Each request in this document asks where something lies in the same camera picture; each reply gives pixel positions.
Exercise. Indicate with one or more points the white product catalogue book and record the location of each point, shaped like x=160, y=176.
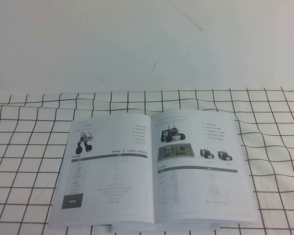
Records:
x=127, y=176

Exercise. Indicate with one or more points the white black-grid tablecloth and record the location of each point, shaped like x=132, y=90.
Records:
x=27, y=147

